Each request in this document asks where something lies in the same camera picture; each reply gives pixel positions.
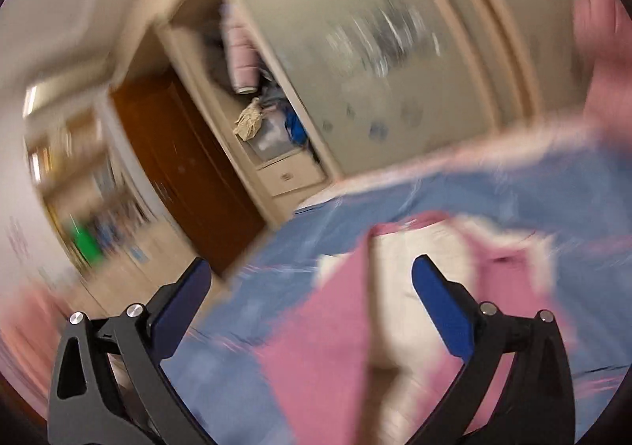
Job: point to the beige bookshelf cabinet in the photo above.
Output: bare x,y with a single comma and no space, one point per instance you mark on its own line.
74,168

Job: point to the pink quilt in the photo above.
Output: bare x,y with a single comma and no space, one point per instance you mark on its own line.
607,55

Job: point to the blue striped bed sheet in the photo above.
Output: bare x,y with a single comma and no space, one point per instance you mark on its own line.
306,237

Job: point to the brown wooden door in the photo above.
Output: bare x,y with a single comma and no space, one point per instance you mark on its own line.
182,168

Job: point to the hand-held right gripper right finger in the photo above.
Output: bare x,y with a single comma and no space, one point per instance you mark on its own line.
442,307

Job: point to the pink puffer jacket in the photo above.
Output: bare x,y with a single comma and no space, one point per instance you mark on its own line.
242,60

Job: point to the pink and white hooded jacket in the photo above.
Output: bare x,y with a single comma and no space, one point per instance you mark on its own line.
335,326

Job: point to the beige wardrobe drawer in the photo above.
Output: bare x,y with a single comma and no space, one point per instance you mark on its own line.
291,176

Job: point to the beige wardrobe with glass doors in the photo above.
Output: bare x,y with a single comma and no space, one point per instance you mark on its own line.
395,104

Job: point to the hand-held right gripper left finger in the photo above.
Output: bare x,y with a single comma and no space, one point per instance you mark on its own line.
180,307

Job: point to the blue garment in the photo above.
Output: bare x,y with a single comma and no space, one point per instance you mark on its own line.
296,129

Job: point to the beige crumpled cloth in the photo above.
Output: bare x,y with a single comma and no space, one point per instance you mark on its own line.
249,121

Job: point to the grey clothes pile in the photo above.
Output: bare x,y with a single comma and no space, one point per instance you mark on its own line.
271,97

